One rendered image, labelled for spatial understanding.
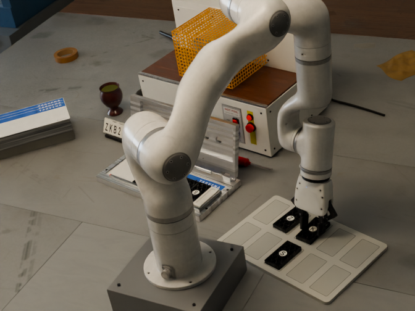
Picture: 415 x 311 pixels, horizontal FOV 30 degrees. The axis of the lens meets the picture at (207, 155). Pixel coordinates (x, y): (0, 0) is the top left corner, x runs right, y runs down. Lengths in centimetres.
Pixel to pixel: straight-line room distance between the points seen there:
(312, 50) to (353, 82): 103
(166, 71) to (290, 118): 78
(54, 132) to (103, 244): 64
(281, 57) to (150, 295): 101
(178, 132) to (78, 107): 134
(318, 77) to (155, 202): 50
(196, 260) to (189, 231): 10
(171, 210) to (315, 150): 43
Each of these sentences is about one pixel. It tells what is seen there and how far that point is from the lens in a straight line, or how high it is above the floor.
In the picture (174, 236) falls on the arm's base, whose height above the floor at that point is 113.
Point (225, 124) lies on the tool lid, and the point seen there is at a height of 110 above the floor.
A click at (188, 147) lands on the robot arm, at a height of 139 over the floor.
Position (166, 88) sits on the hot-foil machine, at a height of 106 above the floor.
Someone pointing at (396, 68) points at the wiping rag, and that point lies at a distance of 298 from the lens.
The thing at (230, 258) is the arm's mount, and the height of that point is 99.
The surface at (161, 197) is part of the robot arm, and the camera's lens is 185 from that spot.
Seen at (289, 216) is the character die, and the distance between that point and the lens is 224.
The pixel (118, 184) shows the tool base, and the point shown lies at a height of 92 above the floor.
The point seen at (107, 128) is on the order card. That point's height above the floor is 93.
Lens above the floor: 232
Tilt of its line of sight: 33 degrees down
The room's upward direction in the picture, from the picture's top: 10 degrees counter-clockwise
